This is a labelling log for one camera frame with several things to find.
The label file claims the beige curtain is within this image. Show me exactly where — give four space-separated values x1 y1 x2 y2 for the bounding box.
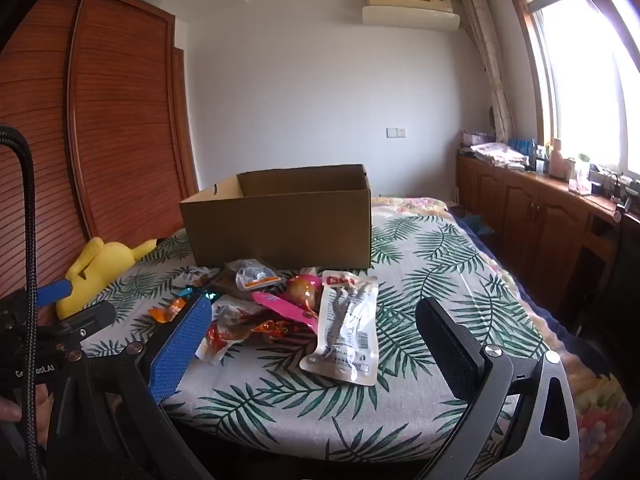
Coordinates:
459 0 513 143

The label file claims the pink beige bottle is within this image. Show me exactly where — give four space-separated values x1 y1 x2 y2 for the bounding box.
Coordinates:
549 138 568 178

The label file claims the pink snack packet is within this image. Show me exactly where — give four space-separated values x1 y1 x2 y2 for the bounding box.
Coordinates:
252 267 322 333

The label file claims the pile of folded cloths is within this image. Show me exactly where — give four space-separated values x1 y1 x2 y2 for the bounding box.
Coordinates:
470 142 528 168

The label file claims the window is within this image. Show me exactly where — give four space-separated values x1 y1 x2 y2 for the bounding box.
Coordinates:
502 0 640 176

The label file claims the brown egg snack packet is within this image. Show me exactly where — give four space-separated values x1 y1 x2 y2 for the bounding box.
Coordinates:
285 275 323 311

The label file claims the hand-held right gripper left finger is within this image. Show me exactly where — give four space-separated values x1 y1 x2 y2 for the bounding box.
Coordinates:
60 291 216 480

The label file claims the white vacuum snack packet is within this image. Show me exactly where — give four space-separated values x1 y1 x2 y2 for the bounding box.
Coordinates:
300 270 379 387

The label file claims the teal cloth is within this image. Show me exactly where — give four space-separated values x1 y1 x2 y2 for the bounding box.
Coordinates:
462 215 496 236

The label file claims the brown cardboard box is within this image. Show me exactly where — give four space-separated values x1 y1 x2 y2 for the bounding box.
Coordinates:
180 163 372 271

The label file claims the wall air conditioner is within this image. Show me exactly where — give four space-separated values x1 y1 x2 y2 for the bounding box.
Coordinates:
361 0 461 31

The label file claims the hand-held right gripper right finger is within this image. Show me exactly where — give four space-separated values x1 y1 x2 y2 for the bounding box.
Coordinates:
415 297 581 480

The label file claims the yellow plush toy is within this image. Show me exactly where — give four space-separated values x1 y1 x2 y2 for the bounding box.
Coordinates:
56 237 158 320

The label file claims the floral blanket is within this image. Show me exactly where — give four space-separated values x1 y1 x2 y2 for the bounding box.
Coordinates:
370 196 633 461

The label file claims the wooden slatted wardrobe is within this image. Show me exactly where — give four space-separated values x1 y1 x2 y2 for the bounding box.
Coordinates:
0 0 201 321

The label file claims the leaf print bedsheet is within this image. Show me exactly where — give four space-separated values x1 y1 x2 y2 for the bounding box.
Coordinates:
80 200 556 461

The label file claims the small white orange snack packet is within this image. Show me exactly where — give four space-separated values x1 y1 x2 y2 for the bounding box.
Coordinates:
235 258 282 291

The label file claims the black braided cable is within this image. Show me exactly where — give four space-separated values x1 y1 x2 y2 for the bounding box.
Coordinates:
0 123 40 480

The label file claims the wooden side cabinet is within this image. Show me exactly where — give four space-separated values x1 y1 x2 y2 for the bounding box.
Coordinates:
455 152 640 341

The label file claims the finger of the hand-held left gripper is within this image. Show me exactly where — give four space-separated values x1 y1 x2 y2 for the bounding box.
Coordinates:
62 301 117 337
34 280 76 307

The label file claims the teal foil wrapper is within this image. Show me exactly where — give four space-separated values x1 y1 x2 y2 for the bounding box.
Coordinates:
180 285 221 303

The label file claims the dark brown snack packet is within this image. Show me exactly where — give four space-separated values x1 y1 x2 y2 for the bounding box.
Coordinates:
207 262 251 296

